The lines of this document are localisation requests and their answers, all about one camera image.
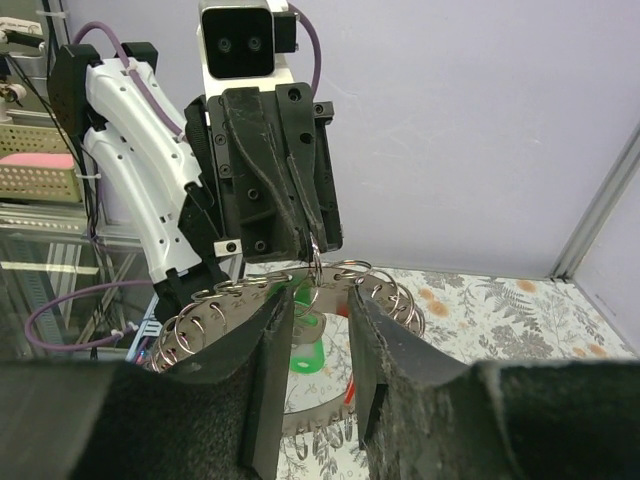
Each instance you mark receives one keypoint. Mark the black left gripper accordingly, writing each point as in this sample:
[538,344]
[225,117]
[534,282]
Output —
[243,141]

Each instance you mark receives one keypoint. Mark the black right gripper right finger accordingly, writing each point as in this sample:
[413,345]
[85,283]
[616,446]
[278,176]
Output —
[424,415]

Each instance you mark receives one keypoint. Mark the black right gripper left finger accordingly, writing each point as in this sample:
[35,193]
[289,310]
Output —
[215,415]

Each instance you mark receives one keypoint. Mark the green key tag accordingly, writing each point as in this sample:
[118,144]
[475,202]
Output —
[307,351]

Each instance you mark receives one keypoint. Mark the red key tag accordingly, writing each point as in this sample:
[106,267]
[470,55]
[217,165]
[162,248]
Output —
[342,310]

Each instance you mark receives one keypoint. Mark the steel disc with keyrings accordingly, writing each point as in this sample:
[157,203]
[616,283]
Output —
[289,309]

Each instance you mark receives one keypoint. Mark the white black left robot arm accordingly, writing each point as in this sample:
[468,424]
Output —
[116,111]

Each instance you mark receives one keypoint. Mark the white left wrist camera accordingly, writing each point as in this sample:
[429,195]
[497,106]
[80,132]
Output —
[244,44]

